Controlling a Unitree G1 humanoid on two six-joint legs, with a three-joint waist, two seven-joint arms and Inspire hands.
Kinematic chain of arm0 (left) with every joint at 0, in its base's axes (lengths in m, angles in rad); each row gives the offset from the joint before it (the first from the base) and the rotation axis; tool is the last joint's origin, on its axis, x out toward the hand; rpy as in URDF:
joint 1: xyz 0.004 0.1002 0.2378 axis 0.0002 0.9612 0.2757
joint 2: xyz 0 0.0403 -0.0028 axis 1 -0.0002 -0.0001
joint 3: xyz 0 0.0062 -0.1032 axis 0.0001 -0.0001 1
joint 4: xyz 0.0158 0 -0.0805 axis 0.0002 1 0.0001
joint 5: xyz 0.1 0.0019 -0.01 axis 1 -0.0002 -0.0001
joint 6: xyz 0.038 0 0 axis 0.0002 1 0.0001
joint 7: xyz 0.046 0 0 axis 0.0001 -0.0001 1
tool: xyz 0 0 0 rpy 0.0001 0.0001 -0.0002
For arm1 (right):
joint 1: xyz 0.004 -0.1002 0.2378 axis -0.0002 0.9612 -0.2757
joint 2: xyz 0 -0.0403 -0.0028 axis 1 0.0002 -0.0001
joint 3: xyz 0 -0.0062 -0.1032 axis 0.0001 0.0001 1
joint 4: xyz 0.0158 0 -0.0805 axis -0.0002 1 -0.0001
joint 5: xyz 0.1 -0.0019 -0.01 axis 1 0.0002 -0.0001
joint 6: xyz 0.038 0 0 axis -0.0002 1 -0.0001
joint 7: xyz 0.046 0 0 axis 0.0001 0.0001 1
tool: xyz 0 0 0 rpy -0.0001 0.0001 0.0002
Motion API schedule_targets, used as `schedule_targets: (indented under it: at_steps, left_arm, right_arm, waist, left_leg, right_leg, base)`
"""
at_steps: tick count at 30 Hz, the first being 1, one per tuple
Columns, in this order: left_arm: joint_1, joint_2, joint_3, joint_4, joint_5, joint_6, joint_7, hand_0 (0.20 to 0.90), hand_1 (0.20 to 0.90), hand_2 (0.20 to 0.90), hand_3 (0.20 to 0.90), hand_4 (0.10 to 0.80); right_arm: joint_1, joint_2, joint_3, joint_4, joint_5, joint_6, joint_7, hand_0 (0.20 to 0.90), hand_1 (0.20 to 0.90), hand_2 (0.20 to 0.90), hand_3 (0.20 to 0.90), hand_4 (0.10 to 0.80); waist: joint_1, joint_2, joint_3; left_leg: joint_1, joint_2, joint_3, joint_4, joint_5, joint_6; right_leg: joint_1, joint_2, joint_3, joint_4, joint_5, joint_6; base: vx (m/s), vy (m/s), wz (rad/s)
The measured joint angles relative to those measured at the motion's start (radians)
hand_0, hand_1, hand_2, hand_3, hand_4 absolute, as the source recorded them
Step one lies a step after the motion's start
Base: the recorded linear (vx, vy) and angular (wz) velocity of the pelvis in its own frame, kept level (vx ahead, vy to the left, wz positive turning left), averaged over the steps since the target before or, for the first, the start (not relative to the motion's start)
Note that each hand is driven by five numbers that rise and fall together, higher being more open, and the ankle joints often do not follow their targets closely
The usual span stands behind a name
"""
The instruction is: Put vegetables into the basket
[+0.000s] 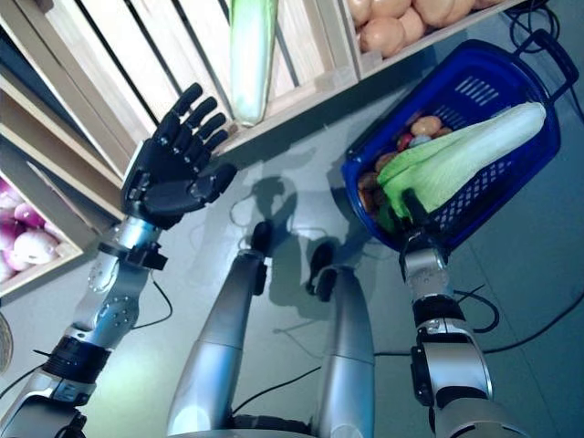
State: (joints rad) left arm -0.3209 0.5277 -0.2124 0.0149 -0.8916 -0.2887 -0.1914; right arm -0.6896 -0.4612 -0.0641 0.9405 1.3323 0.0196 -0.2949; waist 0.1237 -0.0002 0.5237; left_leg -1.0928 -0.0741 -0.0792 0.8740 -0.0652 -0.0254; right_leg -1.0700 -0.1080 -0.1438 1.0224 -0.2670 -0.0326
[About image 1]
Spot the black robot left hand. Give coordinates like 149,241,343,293
120,81,238,230

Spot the napa cabbage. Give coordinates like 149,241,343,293
227,0,280,128
376,100,548,220

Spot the blue plastic shopping basket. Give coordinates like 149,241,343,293
340,27,580,251

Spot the wooden display rack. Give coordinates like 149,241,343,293
0,0,526,229

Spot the wooden slatted crate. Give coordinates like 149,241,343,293
339,0,526,81
0,171,86,300
0,0,361,159

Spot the silver robot left leg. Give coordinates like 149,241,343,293
166,222,270,437

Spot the tan woven round object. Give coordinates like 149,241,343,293
0,314,17,378

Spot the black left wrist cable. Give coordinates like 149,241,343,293
134,277,174,329

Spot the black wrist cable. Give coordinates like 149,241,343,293
134,277,174,329
455,286,502,330

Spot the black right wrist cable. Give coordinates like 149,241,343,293
455,286,502,330

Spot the black floor cable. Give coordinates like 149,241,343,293
373,298,584,357

